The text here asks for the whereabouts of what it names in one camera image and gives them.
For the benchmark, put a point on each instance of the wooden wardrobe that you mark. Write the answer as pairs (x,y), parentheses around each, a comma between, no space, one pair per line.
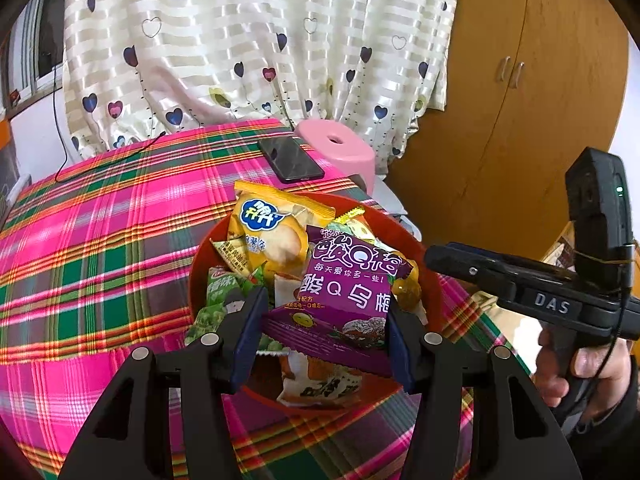
(500,110)

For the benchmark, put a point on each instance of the window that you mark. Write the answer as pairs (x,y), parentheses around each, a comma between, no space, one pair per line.
(30,50)

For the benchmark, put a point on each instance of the black smartphone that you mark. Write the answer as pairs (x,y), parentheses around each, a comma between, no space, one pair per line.
(290,160)

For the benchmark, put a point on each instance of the pink plastic stool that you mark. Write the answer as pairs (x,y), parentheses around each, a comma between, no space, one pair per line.
(345,152)

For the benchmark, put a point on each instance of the person's right hand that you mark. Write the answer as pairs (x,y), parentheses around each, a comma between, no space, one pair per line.
(600,367)

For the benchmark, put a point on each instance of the yellow bread snack packet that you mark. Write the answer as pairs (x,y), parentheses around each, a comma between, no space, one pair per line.
(270,230)

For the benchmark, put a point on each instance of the orange box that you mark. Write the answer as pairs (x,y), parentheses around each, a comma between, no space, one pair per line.
(4,132)

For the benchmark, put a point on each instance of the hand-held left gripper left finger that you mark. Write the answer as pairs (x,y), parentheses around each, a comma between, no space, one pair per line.
(250,340)

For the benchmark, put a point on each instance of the red plastic basket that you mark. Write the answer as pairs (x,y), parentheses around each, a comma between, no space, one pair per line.
(202,280)

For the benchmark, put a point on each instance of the white brown snack packet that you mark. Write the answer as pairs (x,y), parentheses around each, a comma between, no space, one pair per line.
(320,385)

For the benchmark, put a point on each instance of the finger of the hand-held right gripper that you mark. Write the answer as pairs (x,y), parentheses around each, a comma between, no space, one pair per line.
(465,267)

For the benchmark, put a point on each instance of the person's right forearm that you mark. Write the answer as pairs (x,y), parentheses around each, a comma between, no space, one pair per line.
(615,425)

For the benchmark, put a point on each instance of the clear packet of yellow pastries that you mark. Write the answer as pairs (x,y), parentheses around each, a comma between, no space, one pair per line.
(405,292)

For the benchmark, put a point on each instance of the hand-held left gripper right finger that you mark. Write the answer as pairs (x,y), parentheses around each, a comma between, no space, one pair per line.
(400,355)

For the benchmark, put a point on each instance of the purple snack packet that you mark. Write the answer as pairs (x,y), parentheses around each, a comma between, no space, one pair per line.
(340,290)

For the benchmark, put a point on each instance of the pink green plaid tablecloth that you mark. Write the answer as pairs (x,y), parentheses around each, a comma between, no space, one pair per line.
(100,235)

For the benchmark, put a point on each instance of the green snack packet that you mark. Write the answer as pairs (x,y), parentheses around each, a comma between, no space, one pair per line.
(220,285)

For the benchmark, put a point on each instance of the white heart print curtain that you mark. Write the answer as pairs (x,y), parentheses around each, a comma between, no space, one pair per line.
(225,35)

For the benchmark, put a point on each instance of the gold snack packet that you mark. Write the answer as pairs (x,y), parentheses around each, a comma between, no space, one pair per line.
(232,255)
(357,227)

